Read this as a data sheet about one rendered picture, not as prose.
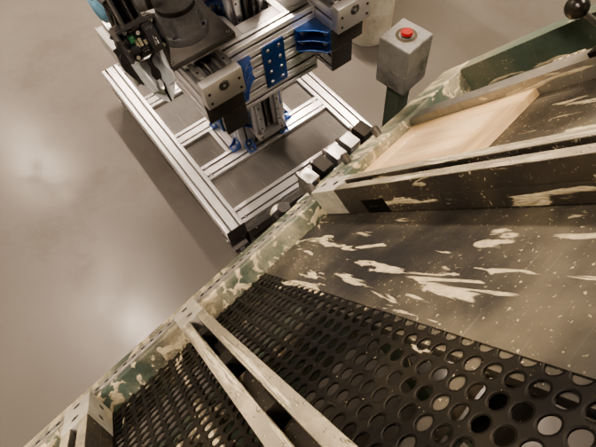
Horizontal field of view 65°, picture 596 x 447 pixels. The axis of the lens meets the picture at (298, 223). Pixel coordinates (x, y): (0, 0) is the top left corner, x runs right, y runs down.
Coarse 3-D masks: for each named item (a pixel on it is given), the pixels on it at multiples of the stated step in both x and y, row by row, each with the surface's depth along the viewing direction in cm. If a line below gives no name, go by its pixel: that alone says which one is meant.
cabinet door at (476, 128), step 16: (512, 96) 99; (528, 96) 94; (464, 112) 112; (480, 112) 104; (496, 112) 97; (512, 112) 92; (416, 128) 128; (432, 128) 118; (448, 128) 110; (464, 128) 103; (480, 128) 96; (496, 128) 91; (400, 144) 125; (416, 144) 116; (432, 144) 108; (448, 144) 101; (464, 144) 94; (480, 144) 89; (384, 160) 122; (400, 160) 114; (416, 160) 106
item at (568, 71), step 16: (560, 64) 90; (576, 64) 85; (592, 64) 83; (512, 80) 101; (528, 80) 95; (544, 80) 92; (560, 80) 90; (576, 80) 87; (464, 96) 115; (480, 96) 107; (496, 96) 104; (432, 112) 123; (448, 112) 118
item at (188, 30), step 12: (156, 12) 128; (180, 12) 126; (192, 12) 129; (168, 24) 129; (180, 24) 129; (192, 24) 130; (204, 24) 134; (168, 36) 132; (180, 36) 131; (192, 36) 132; (204, 36) 135
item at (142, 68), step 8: (136, 64) 81; (144, 64) 82; (136, 72) 82; (144, 72) 81; (144, 80) 83; (152, 80) 80; (152, 88) 84; (160, 88) 85; (160, 96) 85; (168, 96) 86
